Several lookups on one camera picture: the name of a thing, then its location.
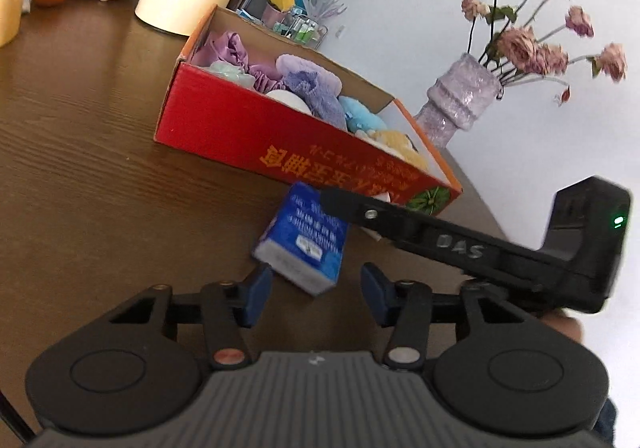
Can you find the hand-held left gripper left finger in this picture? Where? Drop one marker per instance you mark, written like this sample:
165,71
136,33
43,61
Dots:
257,295

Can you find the light blue plush toy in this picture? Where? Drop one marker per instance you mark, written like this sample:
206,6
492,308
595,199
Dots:
360,115

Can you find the purple fuzzy towel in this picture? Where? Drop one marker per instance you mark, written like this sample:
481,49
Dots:
315,88

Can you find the person's right hand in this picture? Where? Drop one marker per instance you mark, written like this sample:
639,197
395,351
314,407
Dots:
565,325

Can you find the purple glitter vase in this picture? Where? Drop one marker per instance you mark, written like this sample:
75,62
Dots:
460,98

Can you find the blue tissue packet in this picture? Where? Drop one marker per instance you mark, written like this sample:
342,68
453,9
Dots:
305,238

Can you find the yellow mug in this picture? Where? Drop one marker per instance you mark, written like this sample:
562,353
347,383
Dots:
10,3

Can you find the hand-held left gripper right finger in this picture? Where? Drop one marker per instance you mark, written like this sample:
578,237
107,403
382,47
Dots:
375,290

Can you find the white yellow plush toy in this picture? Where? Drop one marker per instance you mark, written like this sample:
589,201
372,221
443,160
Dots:
395,140

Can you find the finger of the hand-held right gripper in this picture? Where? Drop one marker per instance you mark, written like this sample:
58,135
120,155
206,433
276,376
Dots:
450,243

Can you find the purple ruffled cloth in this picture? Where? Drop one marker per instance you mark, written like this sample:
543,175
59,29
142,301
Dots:
227,48

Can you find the white plush ball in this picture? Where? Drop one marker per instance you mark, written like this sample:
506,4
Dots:
290,99

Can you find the pink artificial flowers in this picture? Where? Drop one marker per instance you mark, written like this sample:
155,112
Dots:
525,45

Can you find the person's blue jeans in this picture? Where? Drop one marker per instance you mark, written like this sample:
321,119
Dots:
607,423

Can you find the pale teal bath puff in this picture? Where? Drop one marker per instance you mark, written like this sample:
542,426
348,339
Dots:
230,72

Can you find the red cardboard box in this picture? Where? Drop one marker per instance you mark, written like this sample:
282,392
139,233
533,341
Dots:
240,128

